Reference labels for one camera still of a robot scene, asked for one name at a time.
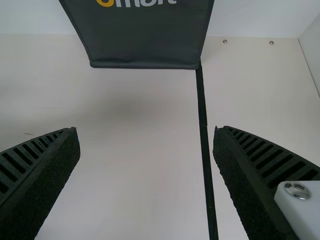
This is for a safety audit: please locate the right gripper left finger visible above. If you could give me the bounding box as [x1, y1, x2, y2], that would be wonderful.
[0, 126, 82, 240]

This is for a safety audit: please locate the dark grey bag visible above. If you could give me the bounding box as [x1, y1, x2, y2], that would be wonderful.
[58, 0, 215, 69]

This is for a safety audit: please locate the black strip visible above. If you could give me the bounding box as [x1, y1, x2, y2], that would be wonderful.
[195, 63, 220, 240]

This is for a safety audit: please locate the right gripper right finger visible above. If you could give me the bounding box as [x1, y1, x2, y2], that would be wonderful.
[212, 125, 320, 240]

